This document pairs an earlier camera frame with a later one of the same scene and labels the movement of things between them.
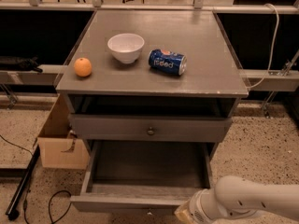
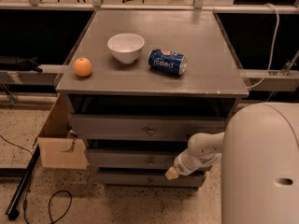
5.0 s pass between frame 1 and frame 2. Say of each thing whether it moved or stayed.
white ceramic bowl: stayed
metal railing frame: stayed
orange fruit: stayed
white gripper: moved
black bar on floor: stayed
